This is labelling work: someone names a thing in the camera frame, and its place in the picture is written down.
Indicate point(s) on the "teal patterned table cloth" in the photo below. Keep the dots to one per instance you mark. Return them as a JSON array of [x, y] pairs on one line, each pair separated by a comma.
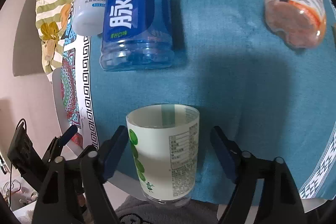
[[271, 99]]

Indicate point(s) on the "small white plastic bottle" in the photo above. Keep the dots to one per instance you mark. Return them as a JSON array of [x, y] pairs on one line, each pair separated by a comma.
[[88, 17]]

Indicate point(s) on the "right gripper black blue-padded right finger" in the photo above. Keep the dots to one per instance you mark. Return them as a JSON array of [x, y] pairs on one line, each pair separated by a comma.
[[280, 201]]

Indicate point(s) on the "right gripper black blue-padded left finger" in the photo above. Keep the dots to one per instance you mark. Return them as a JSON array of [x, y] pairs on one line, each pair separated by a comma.
[[66, 179]]

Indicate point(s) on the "blue label plastic cup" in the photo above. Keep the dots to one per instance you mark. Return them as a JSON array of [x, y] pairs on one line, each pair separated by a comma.
[[137, 35]]

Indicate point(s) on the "orange label plastic cup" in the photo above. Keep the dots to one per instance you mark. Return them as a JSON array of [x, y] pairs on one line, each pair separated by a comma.
[[300, 23]]

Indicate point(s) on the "grey bed headboard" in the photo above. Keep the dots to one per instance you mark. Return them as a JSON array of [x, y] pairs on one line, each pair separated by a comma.
[[27, 51]]

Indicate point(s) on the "white green-label plastic cup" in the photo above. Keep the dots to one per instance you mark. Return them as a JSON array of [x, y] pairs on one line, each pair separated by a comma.
[[164, 141]]

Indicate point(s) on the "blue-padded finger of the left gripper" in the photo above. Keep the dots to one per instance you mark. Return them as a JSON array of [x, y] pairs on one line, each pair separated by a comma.
[[67, 136]]

